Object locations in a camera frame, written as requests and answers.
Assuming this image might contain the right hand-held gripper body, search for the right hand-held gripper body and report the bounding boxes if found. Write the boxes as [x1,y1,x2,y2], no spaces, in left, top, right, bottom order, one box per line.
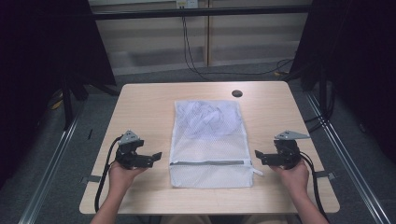
[274,130,312,171]

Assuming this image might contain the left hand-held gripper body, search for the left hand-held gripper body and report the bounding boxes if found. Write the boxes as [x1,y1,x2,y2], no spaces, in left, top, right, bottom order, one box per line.
[115,130,148,171]

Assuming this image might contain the white mesh laundry bag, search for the white mesh laundry bag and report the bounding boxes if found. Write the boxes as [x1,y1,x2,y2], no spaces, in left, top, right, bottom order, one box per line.
[168,99,264,189]

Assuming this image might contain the person's right hand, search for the person's right hand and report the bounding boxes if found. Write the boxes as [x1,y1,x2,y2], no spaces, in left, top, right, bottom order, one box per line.
[269,160,310,197]

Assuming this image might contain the person's left hand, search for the person's left hand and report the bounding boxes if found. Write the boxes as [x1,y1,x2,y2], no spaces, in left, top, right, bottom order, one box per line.
[107,161,148,195]

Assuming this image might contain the grey tape strip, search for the grey tape strip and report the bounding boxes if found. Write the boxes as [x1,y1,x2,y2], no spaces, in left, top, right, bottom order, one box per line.
[78,175,103,185]
[314,170,337,181]

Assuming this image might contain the white crumpled garment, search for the white crumpled garment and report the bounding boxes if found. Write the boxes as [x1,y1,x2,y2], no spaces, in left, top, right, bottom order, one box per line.
[178,101,239,138]

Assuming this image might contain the person's legs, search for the person's legs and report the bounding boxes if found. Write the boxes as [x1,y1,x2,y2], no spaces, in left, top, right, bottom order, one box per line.
[159,214,291,224]

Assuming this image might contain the black stand leg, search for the black stand leg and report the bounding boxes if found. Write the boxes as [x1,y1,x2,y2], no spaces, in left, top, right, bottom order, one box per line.
[60,74,90,131]

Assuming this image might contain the black curtain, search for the black curtain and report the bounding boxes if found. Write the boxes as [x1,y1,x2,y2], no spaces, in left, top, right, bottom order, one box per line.
[0,0,118,189]
[289,0,396,164]

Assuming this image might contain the black horizontal metal bar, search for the black horizontal metal bar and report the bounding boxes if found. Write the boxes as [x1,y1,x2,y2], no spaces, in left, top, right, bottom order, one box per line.
[92,5,313,21]

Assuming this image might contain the left hand-held gripper black cable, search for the left hand-held gripper black cable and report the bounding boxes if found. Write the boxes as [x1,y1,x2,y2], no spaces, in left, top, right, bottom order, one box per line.
[93,134,124,214]

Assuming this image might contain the hand-held gripper black cable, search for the hand-held gripper black cable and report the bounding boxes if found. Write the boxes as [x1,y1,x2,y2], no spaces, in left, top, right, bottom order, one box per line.
[298,151,331,223]
[93,134,124,214]

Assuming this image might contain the right hand-held gripper black cable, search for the right hand-held gripper black cable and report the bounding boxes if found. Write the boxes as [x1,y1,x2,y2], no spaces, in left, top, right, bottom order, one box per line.
[298,151,331,223]

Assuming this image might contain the black floor cables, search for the black floor cables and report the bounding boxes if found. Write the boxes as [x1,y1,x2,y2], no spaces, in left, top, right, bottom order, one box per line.
[303,78,337,134]

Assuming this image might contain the metal floor rail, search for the metal floor rail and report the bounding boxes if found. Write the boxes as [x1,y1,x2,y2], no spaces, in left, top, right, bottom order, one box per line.
[304,91,390,224]
[18,102,86,224]

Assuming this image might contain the black wall cables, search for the black wall cables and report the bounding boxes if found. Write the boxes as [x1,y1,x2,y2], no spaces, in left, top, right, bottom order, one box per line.
[180,15,295,82]

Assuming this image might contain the white wall power outlet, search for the white wall power outlet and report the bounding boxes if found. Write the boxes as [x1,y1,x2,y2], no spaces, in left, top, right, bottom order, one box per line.
[175,0,200,9]

